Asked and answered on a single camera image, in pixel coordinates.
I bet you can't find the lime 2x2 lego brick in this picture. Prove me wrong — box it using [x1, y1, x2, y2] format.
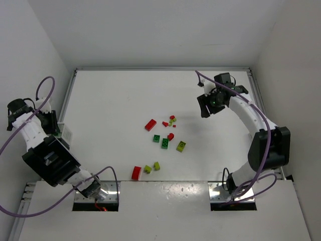
[176, 141, 186, 152]

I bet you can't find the dark green 2x2 lego brick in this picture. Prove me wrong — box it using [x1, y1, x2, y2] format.
[161, 138, 169, 150]
[54, 133, 62, 139]

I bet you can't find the red orange lego stack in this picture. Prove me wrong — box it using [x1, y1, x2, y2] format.
[144, 119, 156, 131]

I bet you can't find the dark green curved lego brick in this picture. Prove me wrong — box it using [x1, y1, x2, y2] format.
[153, 135, 160, 143]

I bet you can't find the red curved lego brick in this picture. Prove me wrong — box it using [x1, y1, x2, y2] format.
[131, 166, 142, 181]

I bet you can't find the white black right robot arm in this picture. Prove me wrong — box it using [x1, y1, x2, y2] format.
[196, 72, 290, 197]

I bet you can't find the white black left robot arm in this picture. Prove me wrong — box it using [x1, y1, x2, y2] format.
[7, 98, 101, 199]

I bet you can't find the white left slotted bin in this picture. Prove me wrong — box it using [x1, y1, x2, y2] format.
[58, 123, 73, 149]

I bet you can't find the small lime lego brick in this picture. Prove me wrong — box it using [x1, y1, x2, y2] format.
[169, 118, 177, 126]

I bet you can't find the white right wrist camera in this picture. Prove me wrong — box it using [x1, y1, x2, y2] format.
[198, 79, 216, 96]

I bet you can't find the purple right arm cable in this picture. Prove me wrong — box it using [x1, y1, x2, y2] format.
[195, 70, 278, 204]

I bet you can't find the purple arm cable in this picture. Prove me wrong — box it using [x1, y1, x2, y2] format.
[195, 70, 278, 204]
[0, 76, 118, 218]

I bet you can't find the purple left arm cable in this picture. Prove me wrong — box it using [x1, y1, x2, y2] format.
[0, 76, 118, 218]

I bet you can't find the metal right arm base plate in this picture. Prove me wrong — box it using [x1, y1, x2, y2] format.
[207, 181, 255, 201]

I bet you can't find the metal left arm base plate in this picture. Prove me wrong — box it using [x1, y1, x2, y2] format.
[74, 181, 120, 203]

